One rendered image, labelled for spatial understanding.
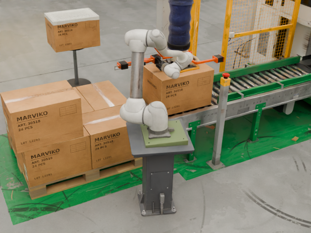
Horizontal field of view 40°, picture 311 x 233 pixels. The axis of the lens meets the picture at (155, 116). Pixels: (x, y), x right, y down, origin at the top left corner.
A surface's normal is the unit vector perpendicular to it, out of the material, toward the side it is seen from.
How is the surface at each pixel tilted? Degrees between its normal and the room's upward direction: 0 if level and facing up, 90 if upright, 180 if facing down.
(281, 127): 0
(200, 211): 0
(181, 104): 90
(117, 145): 90
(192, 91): 90
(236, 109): 90
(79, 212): 0
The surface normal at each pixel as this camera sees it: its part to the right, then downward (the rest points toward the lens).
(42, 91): 0.03, -0.86
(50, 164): 0.47, 0.46
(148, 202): 0.18, 0.50
